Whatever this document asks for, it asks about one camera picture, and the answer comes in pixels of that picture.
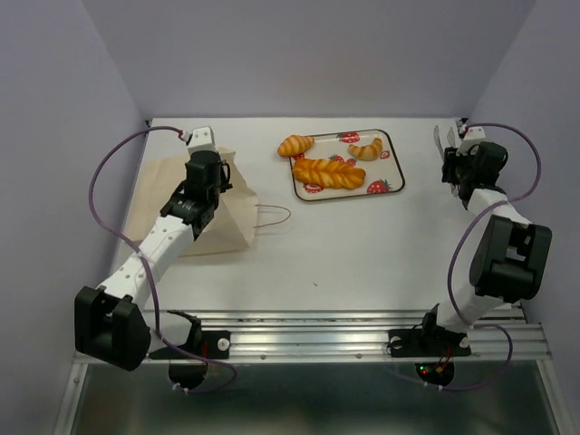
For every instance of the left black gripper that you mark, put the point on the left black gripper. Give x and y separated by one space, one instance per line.
224 186

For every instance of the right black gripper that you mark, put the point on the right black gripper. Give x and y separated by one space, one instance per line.
449 159

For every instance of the beige paper bag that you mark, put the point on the beige paper bag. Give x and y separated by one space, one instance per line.
235 222

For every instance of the fake croissant bread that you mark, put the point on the fake croissant bread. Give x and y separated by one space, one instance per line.
295 145
368 152

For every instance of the metal tongs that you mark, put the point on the metal tongs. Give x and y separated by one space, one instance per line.
441 145

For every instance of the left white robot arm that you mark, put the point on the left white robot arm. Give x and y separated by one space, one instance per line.
115 321

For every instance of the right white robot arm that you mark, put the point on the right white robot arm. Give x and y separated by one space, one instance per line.
510 259

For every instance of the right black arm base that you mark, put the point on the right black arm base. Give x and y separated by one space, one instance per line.
435 350

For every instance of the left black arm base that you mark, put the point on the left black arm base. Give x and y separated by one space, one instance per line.
201 364

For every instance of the strawberry print tray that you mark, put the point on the strawberry print tray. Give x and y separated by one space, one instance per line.
383 176

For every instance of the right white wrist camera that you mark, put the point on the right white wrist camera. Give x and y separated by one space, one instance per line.
473 136

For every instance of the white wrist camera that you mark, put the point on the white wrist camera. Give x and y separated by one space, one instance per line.
200 139
473 136

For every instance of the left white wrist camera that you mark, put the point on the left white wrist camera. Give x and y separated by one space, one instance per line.
200 139

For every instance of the aluminium mounting rail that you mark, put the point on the aluminium mounting rail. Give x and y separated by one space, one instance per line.
361 336

